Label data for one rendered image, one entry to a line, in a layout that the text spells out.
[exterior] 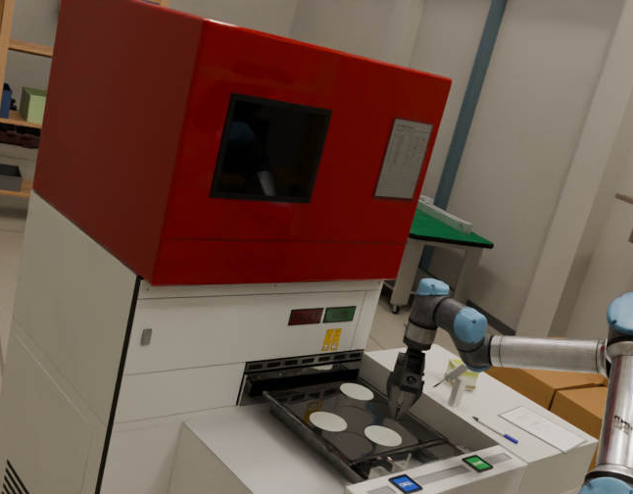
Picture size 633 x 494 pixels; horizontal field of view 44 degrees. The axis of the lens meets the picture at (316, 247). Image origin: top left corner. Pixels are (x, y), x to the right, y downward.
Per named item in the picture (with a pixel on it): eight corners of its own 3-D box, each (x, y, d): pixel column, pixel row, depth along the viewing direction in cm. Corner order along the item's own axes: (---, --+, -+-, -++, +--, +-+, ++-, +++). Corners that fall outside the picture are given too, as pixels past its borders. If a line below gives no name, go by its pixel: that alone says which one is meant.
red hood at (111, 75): (30, 189, 227) (62, -21, 212) (253, 203, 281) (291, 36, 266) (152, 289, 174) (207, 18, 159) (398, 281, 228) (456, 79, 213)
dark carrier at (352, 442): (267, 394, 211) (268, 392, 211) (357, 380, 234) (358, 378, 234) (351, 462, 187) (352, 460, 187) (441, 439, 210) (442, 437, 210)
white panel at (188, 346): (107, 427, 189) (136, 275, 179) (347, 390, 244) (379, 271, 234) (113, 434, 187) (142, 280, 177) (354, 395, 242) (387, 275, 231)
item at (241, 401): (235, 403, 212) (243, 372, 209) (351, 385, 241) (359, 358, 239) (239, 407, 210) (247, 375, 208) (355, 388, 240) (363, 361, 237)
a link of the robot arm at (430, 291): (439, 289, 182) (413, 275, 187) (426, 332, 184) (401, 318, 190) (460, 288, 187) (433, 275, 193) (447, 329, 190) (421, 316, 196)
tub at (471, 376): (442, 377, 234) (448, 357, 232) (464, 380, 236) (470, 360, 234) (452, 389, 227) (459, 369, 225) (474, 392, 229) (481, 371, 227)
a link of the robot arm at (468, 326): (496, 335, 184) (461, 317, 192) (485, 308, 177) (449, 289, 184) (476, 360, 182) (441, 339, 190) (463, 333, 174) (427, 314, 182)
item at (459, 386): (436, 398, 218) (449, 355, 215) (445, 396, 221) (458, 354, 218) (452, 408, 214) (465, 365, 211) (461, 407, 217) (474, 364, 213)
